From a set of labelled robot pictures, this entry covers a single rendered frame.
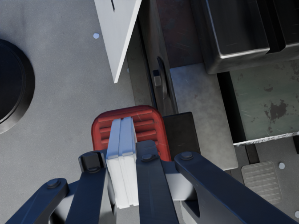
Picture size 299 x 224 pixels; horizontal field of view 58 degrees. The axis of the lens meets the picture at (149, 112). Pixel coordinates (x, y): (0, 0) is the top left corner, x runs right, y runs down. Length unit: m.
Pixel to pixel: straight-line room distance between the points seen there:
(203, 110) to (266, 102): 0.08
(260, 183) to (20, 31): 1.00
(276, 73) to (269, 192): 0.56
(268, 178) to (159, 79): 0.52
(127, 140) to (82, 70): 0.91
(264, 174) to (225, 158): 0.54
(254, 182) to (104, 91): 0.59
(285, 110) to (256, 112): 0.04
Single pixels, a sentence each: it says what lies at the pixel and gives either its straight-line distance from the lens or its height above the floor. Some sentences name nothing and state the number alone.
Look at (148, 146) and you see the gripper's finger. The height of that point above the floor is 0.82.
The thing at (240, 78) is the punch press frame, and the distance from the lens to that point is 0.37.
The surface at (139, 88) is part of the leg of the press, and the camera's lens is 0.98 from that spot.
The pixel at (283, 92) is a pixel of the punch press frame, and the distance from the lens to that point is 0.38.
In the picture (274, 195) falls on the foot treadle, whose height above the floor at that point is 0.16.
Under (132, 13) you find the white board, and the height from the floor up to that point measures 0.45.
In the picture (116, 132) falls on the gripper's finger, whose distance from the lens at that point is 0.17.
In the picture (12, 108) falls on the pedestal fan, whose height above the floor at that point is 0.04.
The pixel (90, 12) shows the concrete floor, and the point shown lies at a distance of 1.15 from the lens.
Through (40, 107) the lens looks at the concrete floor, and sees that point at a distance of 1.07.
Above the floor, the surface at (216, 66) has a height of 0.68.
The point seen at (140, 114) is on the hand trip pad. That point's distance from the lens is 0.22.
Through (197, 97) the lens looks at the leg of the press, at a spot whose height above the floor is 0.64.
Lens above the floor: 0.98
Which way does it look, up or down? 80 degrees down
